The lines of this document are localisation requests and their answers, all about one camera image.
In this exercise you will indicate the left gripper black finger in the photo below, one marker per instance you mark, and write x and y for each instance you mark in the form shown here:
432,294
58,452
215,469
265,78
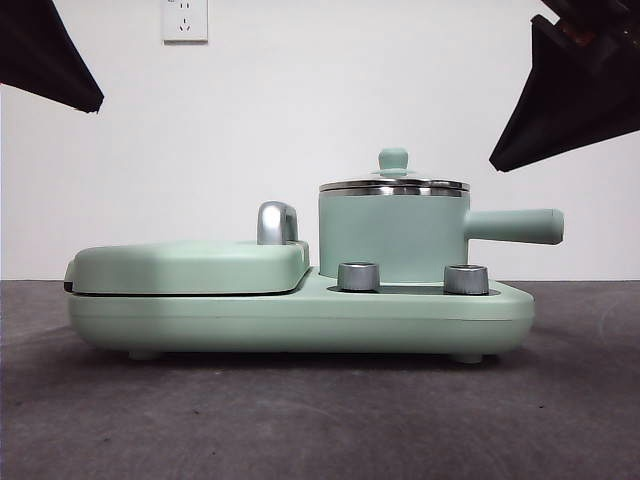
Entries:
40,50

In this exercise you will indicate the glass lid with green knob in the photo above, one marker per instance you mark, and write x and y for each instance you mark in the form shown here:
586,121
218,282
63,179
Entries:
393,160

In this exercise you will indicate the green breakfast maker base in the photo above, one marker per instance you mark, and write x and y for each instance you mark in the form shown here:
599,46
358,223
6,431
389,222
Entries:
300,320

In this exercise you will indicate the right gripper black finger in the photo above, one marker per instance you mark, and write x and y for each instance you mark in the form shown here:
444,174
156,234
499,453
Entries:
575,100

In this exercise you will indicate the silver control knob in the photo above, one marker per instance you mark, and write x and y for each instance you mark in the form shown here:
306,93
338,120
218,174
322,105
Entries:
466,279
359,276

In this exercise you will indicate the white wall socket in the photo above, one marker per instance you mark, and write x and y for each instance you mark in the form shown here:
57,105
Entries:
185,22

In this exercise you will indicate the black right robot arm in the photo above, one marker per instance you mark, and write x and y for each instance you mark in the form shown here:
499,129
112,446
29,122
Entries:
610,15

